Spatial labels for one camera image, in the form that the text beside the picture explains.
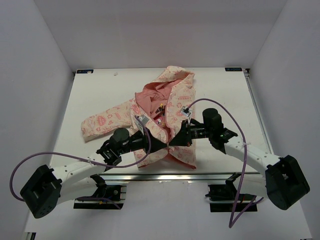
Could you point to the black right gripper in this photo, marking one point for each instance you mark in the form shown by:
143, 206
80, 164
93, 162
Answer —
184, 137

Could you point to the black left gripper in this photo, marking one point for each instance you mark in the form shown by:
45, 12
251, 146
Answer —
156, 144

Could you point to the pink and cream printed jacket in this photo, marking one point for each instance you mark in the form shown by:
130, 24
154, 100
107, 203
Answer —
160, 101

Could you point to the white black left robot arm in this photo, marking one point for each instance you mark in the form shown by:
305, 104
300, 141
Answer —
48, 187

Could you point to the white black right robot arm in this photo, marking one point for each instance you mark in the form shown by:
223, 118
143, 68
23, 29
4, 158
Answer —
281, 179

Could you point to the silver zipper slider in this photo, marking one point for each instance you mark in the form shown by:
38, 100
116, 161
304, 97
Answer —
171, 148

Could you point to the blue label sticker right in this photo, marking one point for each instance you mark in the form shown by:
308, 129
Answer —
233, 69

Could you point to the blue label sticker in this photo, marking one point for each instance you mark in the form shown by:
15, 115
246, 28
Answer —
84, 71
233, 69

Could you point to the blue label sticker left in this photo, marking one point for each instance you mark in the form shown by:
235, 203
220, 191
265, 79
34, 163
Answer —
84, 71

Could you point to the aluminium table edge rail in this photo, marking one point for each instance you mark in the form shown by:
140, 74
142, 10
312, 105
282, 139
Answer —
167, 177

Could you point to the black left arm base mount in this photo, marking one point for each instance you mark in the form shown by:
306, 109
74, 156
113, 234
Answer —
109, 197

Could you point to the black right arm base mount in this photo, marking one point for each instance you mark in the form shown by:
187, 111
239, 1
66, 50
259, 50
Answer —
221, 199

